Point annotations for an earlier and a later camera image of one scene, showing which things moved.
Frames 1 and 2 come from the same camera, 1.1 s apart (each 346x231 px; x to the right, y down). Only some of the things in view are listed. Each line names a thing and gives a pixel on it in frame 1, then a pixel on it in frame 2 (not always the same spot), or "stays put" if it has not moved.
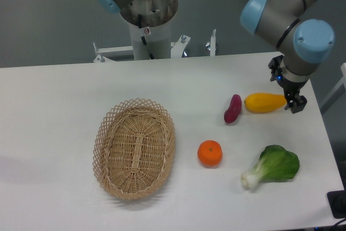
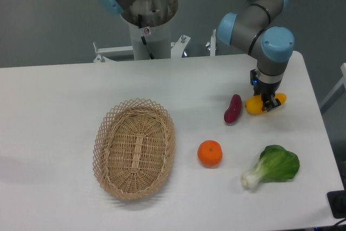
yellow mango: x=260 y=103 stays put
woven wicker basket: x=133 y=149 stays put
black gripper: x=290 y=87 to x=267 y=91
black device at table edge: x=337 y=201 stays put
